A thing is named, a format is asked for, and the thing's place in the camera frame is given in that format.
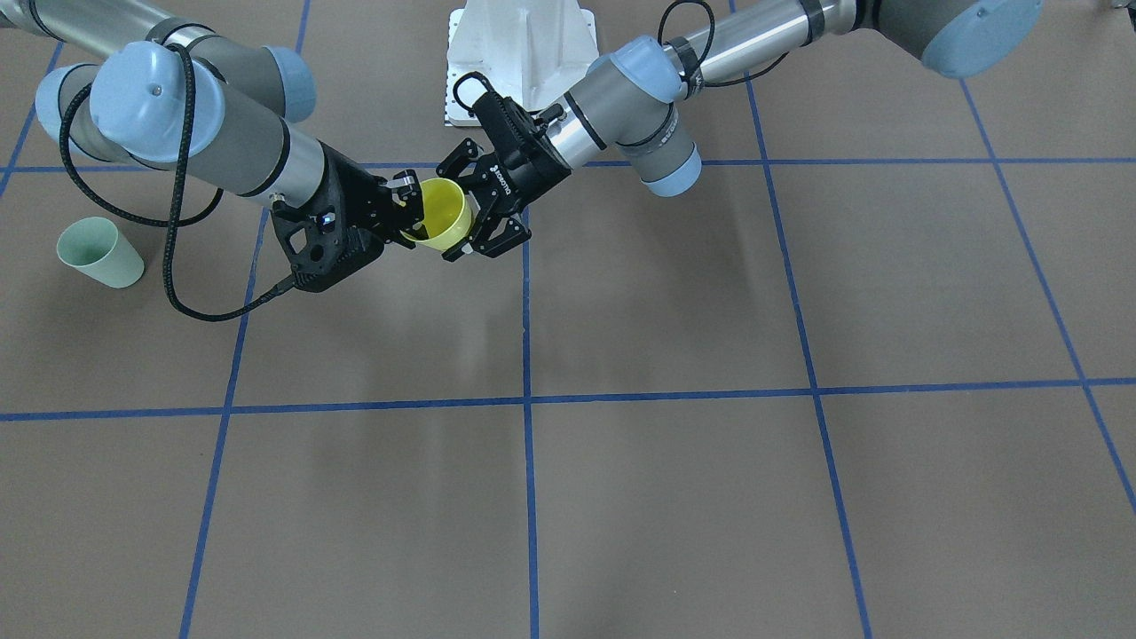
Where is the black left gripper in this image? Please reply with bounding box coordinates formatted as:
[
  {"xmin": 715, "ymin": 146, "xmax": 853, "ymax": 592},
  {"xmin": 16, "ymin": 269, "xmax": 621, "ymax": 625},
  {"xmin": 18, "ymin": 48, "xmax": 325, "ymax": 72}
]
[{"xmin": 437, "ymin": 90, "xmax": 573, "ymax": 262}]

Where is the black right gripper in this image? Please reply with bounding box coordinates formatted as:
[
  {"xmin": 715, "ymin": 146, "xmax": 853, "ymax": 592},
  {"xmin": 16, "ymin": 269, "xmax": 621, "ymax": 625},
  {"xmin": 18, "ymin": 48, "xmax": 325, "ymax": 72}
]
[{"xmin": 269, "ymin": 143, "xmax": 431, "ymax": 294}]

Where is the yellow plastic cup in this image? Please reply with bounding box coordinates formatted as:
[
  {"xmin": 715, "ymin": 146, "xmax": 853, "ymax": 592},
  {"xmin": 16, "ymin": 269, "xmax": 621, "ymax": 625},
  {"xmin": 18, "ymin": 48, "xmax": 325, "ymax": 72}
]
[{"xmin": 403, "ymin": 177, "xmax": 471, "ymax": 251}]

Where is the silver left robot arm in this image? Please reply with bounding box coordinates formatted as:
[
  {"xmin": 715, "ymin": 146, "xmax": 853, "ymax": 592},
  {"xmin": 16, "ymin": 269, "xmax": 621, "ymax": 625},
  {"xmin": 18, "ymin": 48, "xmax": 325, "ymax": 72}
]
[{"xmin": 437, "ymin": 1, "xmax": 1043, "ymax": 262}]

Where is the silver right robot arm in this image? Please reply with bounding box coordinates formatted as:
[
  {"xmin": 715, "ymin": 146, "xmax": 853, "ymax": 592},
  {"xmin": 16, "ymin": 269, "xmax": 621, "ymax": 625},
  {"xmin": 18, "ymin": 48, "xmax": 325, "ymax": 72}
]
[{"xmin": 3, "ymin": 1, "xmax": 423, "ymax": 292}]

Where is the light green plastic cup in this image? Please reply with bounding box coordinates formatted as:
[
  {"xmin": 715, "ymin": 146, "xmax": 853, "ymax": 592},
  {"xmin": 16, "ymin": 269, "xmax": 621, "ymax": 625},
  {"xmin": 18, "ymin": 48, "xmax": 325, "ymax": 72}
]
[{"xmin": 56, "ymin": 216, "xmax": 147, "ymax": 288}]

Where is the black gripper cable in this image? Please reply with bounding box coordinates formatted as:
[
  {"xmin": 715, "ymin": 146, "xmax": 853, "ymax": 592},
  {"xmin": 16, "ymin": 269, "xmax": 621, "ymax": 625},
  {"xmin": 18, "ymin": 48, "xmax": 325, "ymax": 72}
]
[{"xmin": 453, "ymin": 0, "xmax": 791, "ymax": 113}]

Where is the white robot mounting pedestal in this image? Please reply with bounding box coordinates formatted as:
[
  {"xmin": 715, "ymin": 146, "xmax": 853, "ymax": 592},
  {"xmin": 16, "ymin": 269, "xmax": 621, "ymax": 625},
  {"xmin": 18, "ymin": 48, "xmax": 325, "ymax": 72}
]
[{"xmin": 444, "ymin": 1, "xmax": 599, "ymax": 127}]

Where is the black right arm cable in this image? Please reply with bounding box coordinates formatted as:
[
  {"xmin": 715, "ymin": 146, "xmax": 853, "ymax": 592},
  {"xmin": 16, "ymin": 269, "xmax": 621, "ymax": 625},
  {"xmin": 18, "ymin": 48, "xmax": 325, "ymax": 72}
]
[{"xmin": 58, "ymin": 43, "xmax": 298, "ymax": 322}]

